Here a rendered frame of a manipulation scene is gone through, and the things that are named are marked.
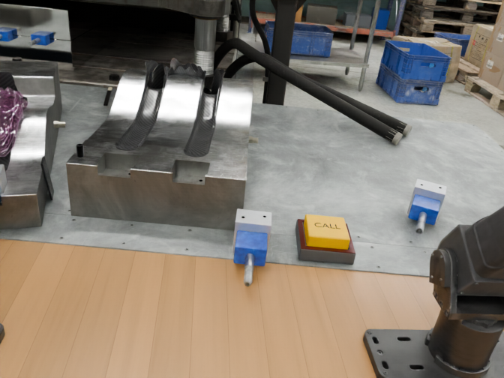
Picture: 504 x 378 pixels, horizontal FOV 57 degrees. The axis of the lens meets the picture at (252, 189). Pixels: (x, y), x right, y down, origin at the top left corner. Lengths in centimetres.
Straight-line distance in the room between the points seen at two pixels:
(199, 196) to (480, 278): 39
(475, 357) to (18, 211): 61
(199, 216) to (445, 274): 36
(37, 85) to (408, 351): 83
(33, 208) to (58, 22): 89
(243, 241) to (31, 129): 42
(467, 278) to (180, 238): 39
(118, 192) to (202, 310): 23
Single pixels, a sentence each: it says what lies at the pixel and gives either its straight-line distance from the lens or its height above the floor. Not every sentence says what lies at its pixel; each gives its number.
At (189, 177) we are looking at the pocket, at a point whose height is 86.
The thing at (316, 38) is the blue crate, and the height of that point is 42.
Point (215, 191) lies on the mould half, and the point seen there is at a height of 87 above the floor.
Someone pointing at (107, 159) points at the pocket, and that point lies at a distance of 75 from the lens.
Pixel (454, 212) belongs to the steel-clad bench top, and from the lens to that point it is 92.
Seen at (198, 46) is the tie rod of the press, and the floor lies 91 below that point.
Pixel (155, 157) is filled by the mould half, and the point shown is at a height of 89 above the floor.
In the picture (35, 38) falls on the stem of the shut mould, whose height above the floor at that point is 88.
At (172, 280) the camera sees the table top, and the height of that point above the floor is 80.
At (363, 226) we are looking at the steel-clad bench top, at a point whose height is 80.
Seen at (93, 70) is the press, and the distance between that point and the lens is 157.
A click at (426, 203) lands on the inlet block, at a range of 82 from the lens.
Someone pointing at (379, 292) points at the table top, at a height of 80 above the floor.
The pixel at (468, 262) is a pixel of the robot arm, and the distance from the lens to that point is 51.
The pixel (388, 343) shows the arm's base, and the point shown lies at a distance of 59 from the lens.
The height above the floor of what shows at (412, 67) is 32.
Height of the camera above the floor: 120
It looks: 29 degrees down
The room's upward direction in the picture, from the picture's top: 6 degrees clockwise
